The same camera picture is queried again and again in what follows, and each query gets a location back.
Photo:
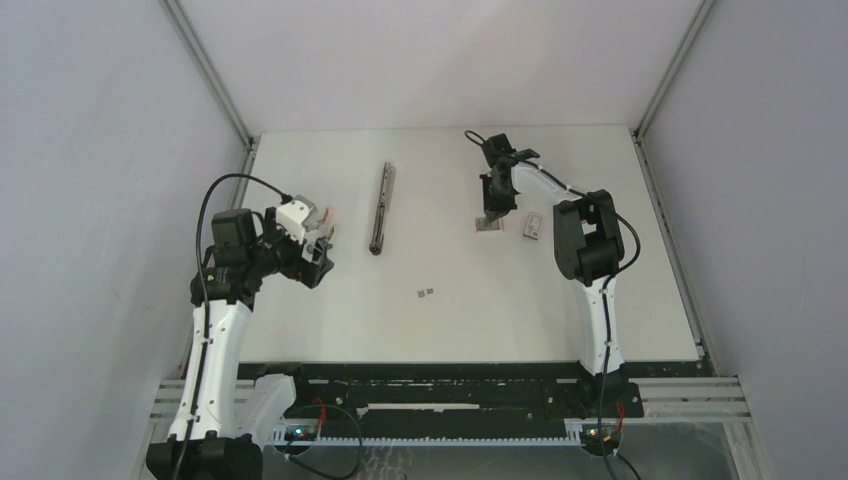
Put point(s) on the white cable duct rail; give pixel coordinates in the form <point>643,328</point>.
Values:
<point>568,434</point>

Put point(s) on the controller board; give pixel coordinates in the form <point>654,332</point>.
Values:
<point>301,433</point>
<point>600,441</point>

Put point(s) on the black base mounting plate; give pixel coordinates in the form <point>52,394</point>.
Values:
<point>464,401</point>

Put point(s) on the right controller board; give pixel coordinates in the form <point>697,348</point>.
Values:
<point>600,441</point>

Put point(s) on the small pink white stapler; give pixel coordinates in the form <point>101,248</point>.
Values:
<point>328,217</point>

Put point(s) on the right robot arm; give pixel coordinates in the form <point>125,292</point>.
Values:
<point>587,244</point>

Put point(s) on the left aluminium frame post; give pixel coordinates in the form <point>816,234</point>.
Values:
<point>190,38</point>

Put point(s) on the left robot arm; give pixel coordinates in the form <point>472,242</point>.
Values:
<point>208,439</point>

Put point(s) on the left controller board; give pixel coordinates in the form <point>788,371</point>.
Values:
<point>301,433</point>

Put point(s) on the right aluminium frame post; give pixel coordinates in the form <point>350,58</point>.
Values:
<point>680,55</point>

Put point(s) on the closed red staple box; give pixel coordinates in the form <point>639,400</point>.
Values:
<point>533,226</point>

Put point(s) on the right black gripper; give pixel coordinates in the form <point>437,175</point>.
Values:
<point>493,208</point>

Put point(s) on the grey black long stapler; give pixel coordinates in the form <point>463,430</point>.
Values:
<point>382,207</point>

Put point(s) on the aluminium frame post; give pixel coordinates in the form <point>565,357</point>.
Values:
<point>680,55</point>
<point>190,38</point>

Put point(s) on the small beige stapler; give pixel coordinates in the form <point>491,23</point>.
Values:
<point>325,233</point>

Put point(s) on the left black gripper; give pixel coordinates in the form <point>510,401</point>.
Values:
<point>300,269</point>

